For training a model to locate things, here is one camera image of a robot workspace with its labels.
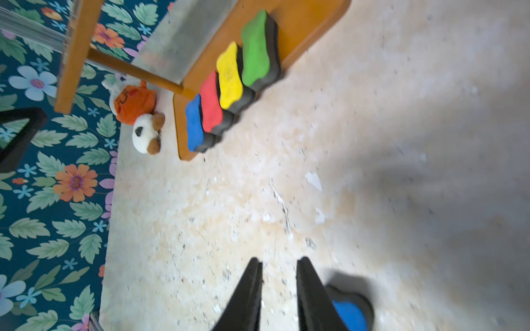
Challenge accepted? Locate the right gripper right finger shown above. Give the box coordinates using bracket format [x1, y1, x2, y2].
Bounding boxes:
[296, 257, 347, 331]

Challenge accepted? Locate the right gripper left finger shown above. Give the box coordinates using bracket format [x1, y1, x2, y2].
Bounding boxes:
[213, 257, 263, 331]

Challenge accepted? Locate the brown white plush toy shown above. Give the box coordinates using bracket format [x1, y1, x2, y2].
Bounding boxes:
[132, 113, 165, 155]

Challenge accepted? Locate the green eraser bottom shelf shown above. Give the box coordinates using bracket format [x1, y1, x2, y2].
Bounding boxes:
[241, 10, 282, 93]

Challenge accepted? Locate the yellow eraser bottom shelf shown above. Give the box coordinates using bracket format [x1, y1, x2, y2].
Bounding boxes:
[216, 41, 256, 114]

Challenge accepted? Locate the blue eraser bottom shelf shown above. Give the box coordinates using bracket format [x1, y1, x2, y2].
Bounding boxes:
[185, 94, 218, 153]
[325, 284, 375, 331]

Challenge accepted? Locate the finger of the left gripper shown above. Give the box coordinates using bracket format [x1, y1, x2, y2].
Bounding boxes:
[1, 107, 48, 172]

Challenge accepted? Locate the orange plush pouch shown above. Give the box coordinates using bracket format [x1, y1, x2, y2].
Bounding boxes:
[102, 79, 157, 126]

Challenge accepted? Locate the red eraser bottom shelf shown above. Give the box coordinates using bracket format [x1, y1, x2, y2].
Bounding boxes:
[200, 71, 235, 136]

